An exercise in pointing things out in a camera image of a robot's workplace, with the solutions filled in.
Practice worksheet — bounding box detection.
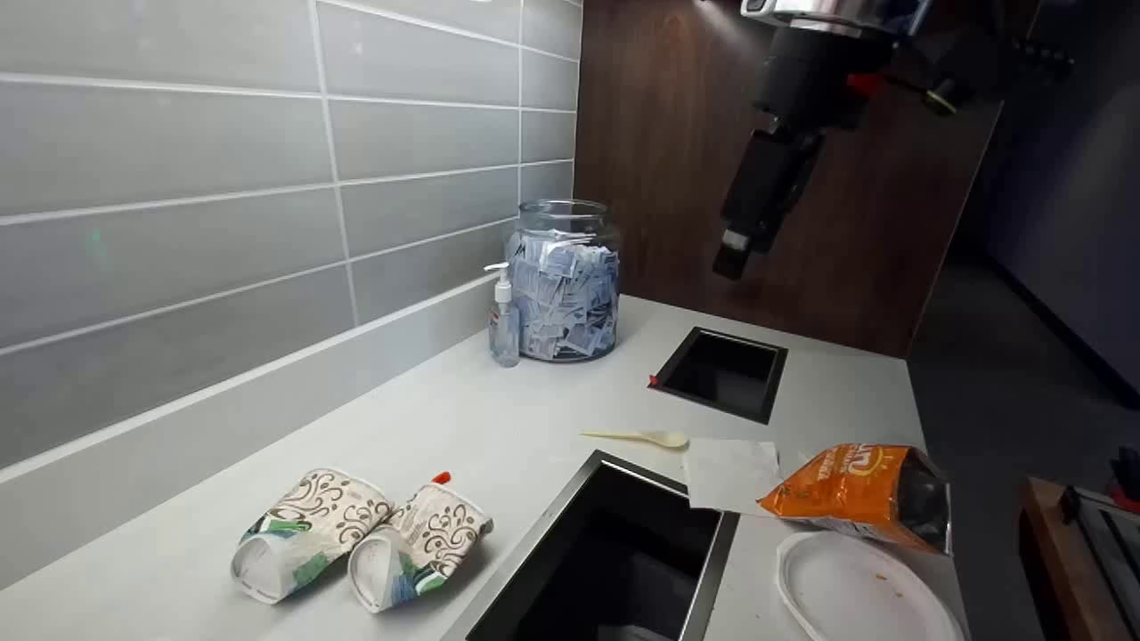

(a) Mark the white plastic spoon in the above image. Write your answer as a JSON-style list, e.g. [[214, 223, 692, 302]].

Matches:
[[586, 431, 692, 453]]

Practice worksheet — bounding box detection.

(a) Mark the crushed paper cup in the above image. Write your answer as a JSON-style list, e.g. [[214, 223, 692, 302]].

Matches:
[[230, 472, 394, 606], [344, 483, 495, 614]]

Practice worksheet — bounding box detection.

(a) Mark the orange snack packet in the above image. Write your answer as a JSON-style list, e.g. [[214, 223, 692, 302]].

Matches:
[[760, 443, 950, 552]]

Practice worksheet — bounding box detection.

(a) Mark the left crushed paper cup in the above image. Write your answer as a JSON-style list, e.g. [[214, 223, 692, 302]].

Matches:
[[230, 472, 394, 606]]

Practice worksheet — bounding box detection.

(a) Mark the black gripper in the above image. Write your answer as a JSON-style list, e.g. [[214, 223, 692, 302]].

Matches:
[[713, 23, 895, 279]]

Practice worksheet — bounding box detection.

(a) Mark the right crushed paper cup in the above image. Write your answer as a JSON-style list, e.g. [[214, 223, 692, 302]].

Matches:
[[344, 483, 495, 614]]

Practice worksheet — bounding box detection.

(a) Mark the white paper napkin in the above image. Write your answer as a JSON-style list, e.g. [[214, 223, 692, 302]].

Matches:
[[684, 434, 779, 512]]

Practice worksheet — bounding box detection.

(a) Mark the glass jar of packets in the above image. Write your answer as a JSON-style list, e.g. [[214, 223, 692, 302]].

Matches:
[[507, 201, 621, 365]]

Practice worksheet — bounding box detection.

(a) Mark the small sanitizer pump bottle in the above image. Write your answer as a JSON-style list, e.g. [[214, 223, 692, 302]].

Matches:
[[488, 263, 520, 367]]

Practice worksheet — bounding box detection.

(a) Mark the white plastic lid plate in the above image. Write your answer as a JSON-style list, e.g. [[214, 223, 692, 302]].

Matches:
[[773, 533, 966, 641]]

